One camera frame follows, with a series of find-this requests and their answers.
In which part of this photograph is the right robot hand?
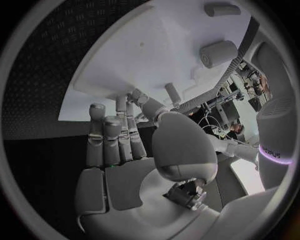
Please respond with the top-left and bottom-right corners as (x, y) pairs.
(74, 87), (223, 240)

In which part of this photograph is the white task board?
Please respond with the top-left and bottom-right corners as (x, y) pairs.
(57, 3), (259, 122)

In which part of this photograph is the grey peg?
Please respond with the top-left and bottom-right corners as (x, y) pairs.
(163, 82), (182, 104)

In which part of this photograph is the person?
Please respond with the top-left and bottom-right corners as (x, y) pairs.
(229, 123), (246, 141)

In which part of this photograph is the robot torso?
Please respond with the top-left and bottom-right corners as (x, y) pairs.
(255, 98), (297, 189)

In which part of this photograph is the grey short cylinder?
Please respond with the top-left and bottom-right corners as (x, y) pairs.
(203, 2), (242, 18)
(198, 39), (240, 69)

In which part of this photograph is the white cable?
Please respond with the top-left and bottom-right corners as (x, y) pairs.
(201, 114), (239, 145)

